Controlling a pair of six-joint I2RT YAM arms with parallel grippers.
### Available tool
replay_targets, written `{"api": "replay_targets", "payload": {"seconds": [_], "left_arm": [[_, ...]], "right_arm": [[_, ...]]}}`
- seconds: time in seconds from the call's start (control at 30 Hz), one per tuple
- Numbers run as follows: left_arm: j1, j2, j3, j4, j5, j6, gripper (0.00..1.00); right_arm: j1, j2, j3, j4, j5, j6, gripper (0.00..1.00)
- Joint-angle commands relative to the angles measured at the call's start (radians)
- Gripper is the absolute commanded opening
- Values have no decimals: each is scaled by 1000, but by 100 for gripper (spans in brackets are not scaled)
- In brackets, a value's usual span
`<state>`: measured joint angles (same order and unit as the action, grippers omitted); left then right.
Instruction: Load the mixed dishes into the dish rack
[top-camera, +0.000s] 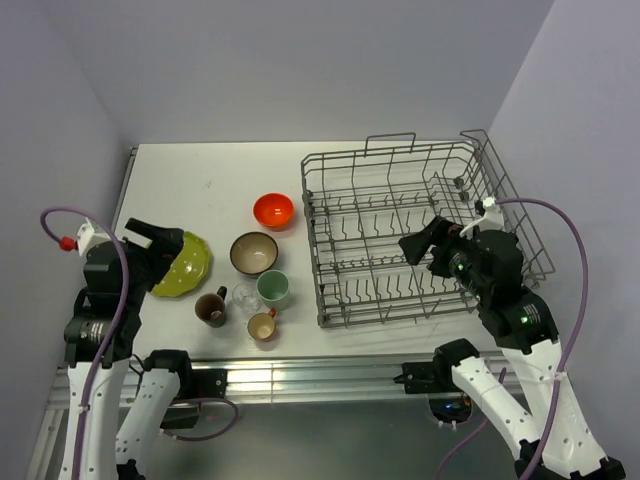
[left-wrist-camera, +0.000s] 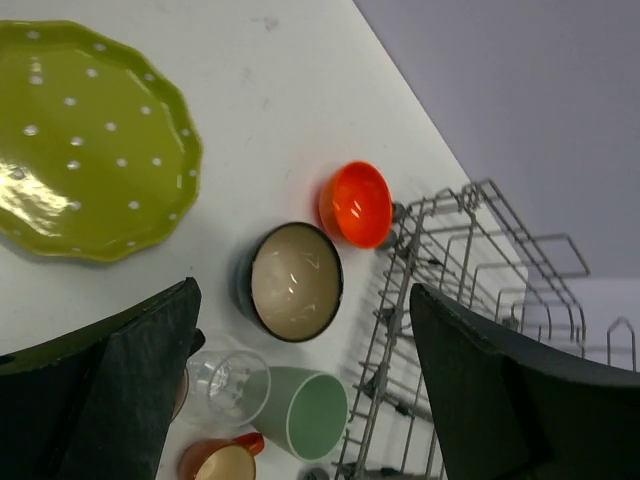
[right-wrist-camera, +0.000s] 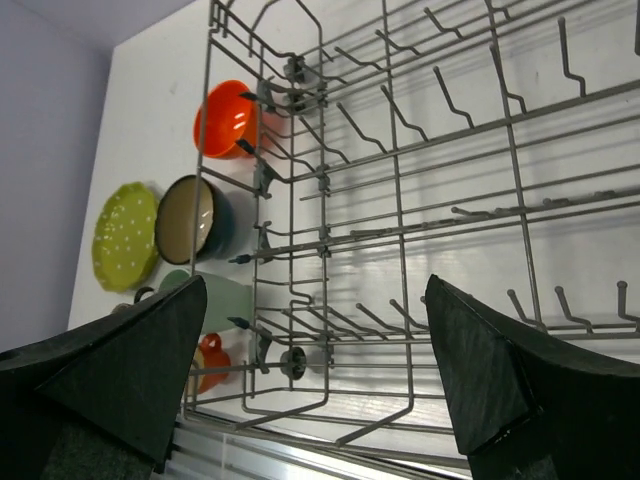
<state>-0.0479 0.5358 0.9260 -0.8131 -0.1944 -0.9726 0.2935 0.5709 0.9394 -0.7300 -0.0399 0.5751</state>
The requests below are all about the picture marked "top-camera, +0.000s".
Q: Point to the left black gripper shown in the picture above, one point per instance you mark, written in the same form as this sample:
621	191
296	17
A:
165	245

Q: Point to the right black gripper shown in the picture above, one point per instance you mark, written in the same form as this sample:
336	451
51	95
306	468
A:
443	232

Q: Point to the blue bowl beige inside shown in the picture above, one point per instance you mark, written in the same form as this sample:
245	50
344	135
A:
253	253

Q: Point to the clear drinking glass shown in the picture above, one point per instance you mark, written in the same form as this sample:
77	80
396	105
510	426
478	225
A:
244	296

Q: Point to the orange bowl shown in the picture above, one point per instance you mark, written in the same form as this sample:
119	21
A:
273	210

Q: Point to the mint green cup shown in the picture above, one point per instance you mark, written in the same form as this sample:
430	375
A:
273	288

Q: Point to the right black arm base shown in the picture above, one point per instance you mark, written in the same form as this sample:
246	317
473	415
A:
420	378

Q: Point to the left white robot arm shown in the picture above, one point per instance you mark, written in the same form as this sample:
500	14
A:
99	346

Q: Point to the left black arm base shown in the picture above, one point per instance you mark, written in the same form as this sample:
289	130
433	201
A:
210	382

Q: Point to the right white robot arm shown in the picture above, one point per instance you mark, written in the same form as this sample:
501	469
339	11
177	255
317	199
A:
548	435

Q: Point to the yellow-green dotted plate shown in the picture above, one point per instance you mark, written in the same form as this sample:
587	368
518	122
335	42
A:
188	269

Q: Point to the dark brown mug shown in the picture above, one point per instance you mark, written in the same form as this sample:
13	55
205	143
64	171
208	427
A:
211	308

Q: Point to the small orange mug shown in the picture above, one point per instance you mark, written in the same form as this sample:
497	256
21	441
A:
262	326

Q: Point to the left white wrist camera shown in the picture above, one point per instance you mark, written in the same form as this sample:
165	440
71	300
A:
88	236

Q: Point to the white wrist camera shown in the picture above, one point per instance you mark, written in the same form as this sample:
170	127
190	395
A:
88	236
490	217

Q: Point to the grey wire dish rack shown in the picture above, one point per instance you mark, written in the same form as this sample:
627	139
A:
359	201

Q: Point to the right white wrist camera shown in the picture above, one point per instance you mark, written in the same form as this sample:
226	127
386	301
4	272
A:
490	217

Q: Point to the aluminium mounting rail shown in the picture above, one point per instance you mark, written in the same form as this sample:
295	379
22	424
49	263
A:
262	381

